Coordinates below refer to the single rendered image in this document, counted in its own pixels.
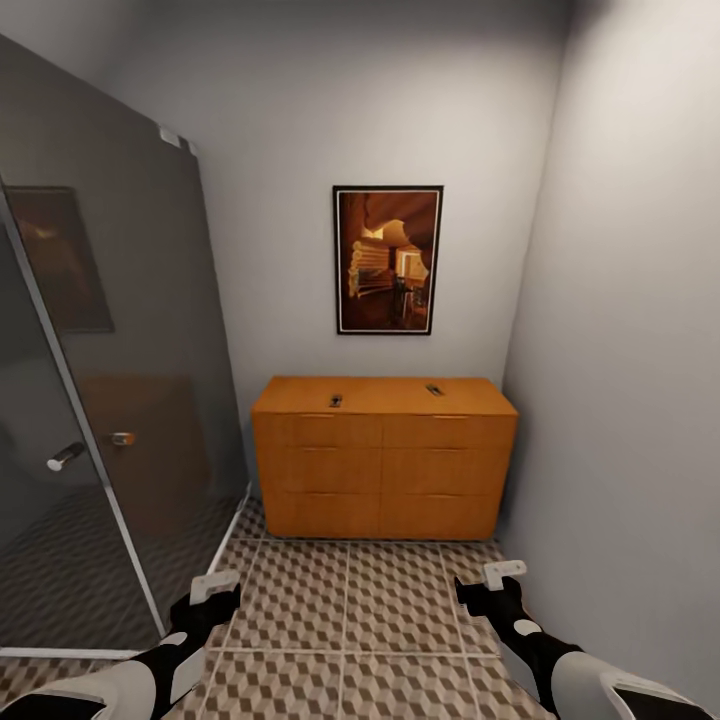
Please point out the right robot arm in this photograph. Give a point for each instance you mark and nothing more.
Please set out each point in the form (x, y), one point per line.
(561, 677)

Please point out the picture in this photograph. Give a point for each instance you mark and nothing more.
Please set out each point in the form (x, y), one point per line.
(386, 244)

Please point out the shower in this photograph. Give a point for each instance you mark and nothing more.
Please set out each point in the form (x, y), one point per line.
(95, 653)

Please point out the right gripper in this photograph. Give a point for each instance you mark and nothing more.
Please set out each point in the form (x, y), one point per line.
(480, 601)

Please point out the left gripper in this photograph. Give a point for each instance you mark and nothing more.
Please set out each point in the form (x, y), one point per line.
(218, 609)

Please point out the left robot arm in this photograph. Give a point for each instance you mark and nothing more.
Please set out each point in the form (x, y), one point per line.
(147, 686)

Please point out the cabinet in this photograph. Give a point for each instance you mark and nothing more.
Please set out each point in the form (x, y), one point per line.
(394, 461)

